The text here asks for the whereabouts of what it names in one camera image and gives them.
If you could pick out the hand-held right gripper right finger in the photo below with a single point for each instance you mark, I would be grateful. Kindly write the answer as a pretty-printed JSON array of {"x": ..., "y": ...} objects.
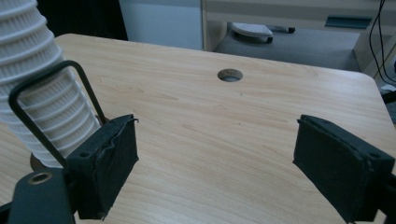
[{"x": 336, "y": 168}]

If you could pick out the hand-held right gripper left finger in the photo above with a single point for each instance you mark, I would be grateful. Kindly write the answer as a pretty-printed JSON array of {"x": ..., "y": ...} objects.
[{"x": 102, "y": 168}]

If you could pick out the stack of paper cups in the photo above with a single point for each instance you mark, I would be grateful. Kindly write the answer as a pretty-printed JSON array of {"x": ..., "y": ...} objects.
[{"x": 31, "y": 46}]

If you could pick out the small white object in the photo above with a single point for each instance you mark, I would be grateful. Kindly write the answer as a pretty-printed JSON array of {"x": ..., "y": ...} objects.
[{"x": 388, "y": 88}]

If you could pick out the white cabinet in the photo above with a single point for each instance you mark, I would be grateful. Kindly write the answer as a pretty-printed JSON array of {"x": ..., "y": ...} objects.
[{"x": 162, "y": 25}]

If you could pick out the chair base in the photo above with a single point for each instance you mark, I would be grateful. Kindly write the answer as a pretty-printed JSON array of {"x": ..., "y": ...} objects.
[{"x": 250, "y": 30}]

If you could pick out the light wooden desk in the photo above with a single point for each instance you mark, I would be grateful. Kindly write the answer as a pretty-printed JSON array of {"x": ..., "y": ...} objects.
[{"x": 280, "y": 12}]

